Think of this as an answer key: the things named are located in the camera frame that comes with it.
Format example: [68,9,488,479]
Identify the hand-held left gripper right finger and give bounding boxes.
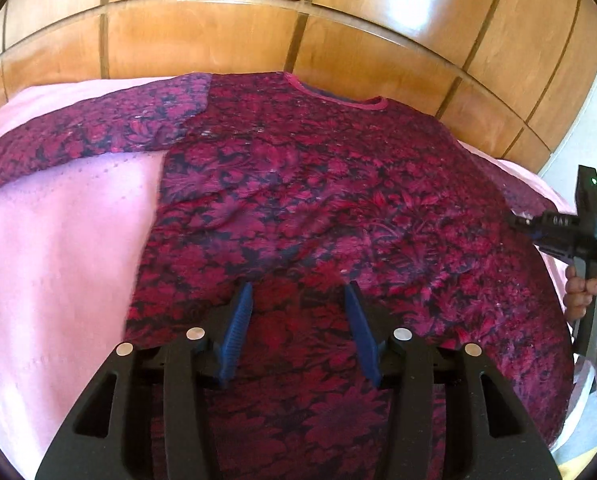
[343,282,562,480]

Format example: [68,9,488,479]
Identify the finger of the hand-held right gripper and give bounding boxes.
[533,240,579,264]
[509,211,578,241]

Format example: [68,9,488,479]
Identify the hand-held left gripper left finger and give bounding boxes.
[34,281,255,480]

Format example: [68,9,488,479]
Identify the red floral long-sleeve shirt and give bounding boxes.
[0,71,575,480]

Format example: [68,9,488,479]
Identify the person's right hand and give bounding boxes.
[563,265,597,326]

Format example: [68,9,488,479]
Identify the pink bed sheet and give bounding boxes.
[0,77,597,480]

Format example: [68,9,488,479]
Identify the wooden headboard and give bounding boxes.
[0,0,597,177]

